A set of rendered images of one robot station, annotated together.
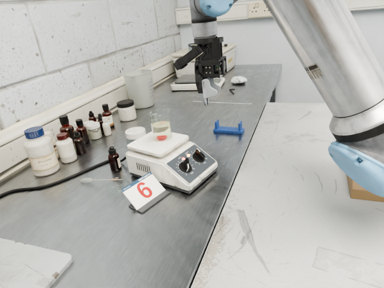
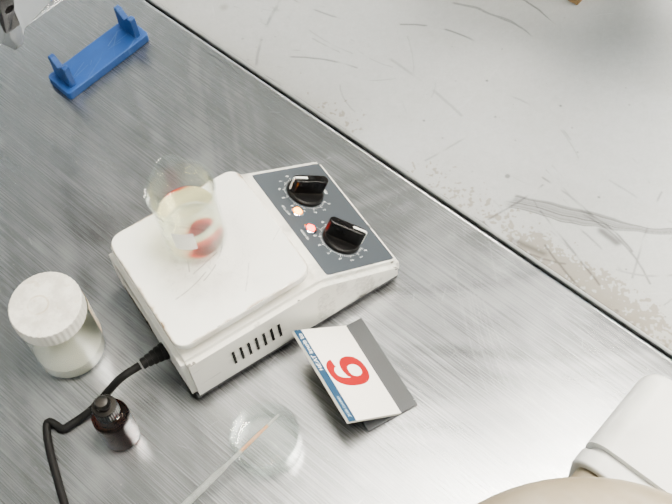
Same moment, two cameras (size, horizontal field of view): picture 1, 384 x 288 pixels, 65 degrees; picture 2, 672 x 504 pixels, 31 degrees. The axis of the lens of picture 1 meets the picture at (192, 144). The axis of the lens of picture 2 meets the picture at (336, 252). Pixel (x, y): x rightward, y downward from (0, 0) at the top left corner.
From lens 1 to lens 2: 0.79 m
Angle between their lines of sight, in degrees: 55
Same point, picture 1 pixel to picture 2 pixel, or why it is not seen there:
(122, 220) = (421, 456)
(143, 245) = (539, 426)
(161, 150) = (286, 262)
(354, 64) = not seen: outside the picture
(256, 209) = (526, 172)
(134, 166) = (223, 366)
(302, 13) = not seen: outside the picture
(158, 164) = (310, 297)
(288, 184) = (472, 72)
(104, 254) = not seen: outside the picture
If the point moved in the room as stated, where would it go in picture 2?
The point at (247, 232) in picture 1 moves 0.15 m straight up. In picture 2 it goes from (590, 220) to (612, 115)
